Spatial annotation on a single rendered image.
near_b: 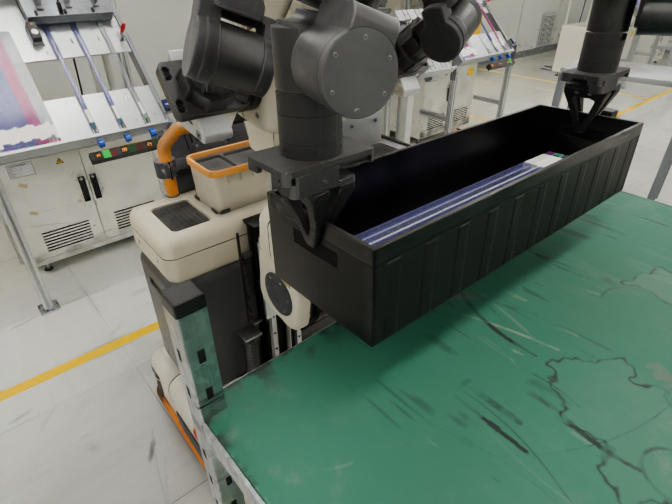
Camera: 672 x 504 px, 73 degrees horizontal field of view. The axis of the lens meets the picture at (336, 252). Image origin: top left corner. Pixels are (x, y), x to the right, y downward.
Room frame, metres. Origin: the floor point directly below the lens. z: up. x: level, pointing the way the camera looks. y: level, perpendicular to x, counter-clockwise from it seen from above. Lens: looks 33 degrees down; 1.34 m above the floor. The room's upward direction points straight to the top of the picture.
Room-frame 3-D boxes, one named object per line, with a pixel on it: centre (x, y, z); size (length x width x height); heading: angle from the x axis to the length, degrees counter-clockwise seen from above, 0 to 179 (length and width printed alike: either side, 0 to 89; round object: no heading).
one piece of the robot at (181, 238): (1.10, 0.23, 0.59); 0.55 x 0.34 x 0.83; 130
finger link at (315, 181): (0.39, 0.03, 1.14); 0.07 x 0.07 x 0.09; 40
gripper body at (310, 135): (0.40, 0.02, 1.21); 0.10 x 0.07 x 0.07; 130
